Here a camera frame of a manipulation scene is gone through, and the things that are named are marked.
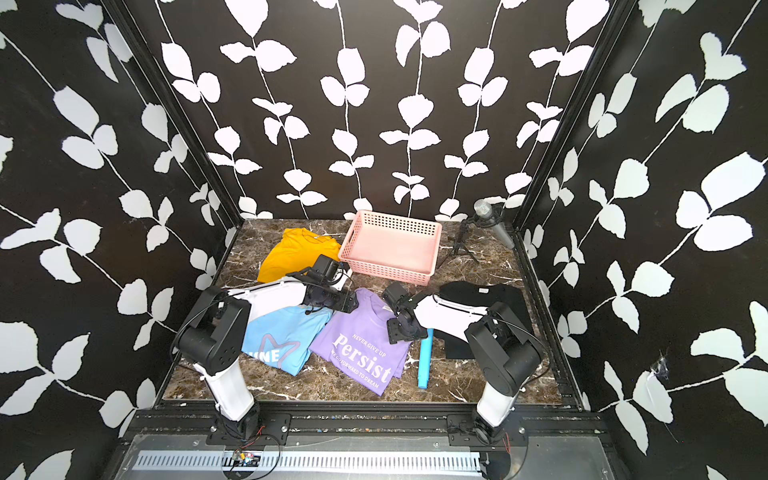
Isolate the yellow t-shirt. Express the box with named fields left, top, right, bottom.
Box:
left=257, top=228, right=341, bottom=283

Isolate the purple t-shirt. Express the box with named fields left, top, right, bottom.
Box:
left=310, top=288, right=411, bottom=396

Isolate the light blue t-shirt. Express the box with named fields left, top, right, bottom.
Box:
left=242, top=306, right=333, bottom=376

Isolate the pink plastic basket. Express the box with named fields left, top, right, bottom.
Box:
left=339, top=210, right=442, bottom=286

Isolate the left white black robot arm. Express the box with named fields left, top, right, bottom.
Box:
left=171, top=261, right=357, bottom=426

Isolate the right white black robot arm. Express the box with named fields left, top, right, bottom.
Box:
left=383, top=282, right=548, bottom=435

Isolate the black folded t-shirt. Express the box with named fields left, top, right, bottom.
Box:
left=434, top=281, right=533, bottom=360

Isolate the white perforated strip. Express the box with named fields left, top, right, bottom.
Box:
left=128, top=450, right=483, bottom=475

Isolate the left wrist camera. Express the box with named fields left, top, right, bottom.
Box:
left=313, top=255, right=349, bottom=283

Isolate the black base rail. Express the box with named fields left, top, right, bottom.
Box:
left=123, top=401, right=611, bottom=449

